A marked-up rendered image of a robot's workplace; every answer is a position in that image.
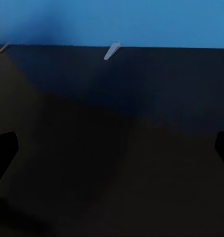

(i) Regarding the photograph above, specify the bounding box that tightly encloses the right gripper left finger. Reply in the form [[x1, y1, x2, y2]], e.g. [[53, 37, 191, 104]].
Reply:
[[0, 131, 19, 179]]

